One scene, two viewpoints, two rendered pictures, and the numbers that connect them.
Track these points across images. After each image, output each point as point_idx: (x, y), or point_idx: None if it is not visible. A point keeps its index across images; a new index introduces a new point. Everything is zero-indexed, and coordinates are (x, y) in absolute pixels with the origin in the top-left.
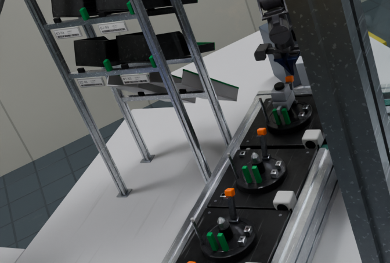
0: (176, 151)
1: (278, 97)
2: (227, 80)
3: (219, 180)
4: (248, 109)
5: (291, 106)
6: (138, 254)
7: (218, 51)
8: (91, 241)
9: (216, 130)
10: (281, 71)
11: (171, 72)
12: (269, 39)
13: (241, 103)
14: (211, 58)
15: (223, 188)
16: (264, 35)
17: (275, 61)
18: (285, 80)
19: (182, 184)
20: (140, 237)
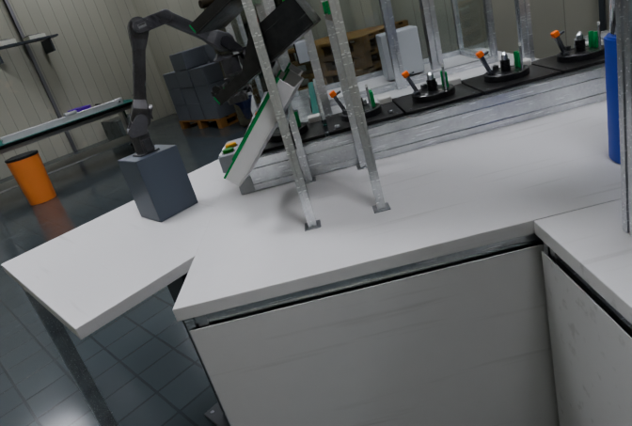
0: (296, 214)
1: None
2: (149, 249)
3: (370, 125)
4: (263, 157)
5: (275, 132)
6: (458, 159)
7: (46, 296)
8: (469, 185)
9: (259, 209)
10: (181, 191)
11: (71, 322)
12: (162, 159)
13: (209, 218)
14: (65, 292)
15: (380, 117)
16: (151, 162)
17: (171, 187)
18: (188, 200)
19: (355, 184)
20: (438, 168)
